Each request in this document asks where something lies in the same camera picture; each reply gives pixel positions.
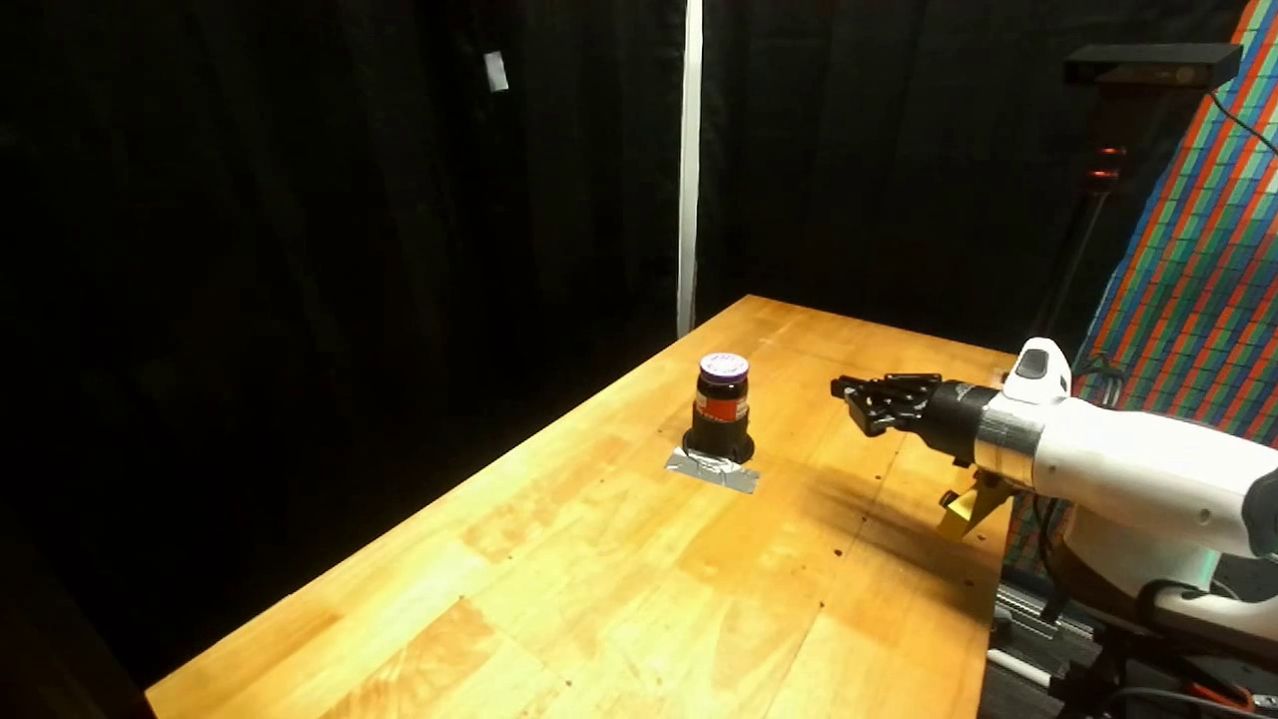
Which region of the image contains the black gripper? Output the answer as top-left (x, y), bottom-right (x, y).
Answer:
top-left (832, 366), bottom-right (1001, 468)

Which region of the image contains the dark red-banded cylinder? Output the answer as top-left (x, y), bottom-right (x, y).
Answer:
top-left (691, 349), bottom-right (756, 430)

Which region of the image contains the white vertical pole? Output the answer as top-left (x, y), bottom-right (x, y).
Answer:
top-left (670, 0), bottom-right (707, 338)

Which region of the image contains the colourful striped panel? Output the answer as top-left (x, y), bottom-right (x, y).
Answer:
top-left (1076, 0), bottom-right (1278, 446)

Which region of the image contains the black equipment pile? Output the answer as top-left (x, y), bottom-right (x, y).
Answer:
top-left (980, 565), bottom-right (1278, 719)

